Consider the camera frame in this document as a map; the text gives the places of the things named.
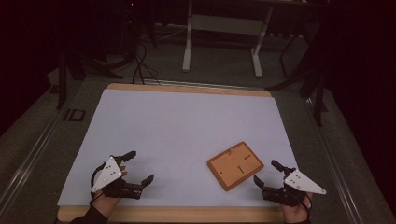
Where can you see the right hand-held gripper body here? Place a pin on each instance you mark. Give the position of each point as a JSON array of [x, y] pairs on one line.
[[300, 183]]

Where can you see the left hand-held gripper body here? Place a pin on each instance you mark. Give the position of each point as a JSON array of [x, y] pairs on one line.
[[107, 175]]

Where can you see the wooden photo frame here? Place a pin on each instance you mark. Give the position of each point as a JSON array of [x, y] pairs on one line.
[[235, 166]]

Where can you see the person's left hand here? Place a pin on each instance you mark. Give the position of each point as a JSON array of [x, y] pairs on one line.
[[107, 203]]

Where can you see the person's right hand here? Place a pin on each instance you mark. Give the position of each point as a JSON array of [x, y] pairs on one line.
[[295, 213]]

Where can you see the white table mat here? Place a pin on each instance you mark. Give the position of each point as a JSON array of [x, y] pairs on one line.
[[174, 124]]

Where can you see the black metal stand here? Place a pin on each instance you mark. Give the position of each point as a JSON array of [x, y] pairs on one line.
[[318, 102], [62, 81]]

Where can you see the metal floor strip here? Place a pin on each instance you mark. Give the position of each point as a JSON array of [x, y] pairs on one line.
[[202, 84]]

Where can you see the metal floor rail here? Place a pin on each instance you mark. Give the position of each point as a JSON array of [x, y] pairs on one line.
[[336, 168], [28, 165]]

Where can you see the white metal desk frame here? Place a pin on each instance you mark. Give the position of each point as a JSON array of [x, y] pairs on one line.
[[186, 46]]

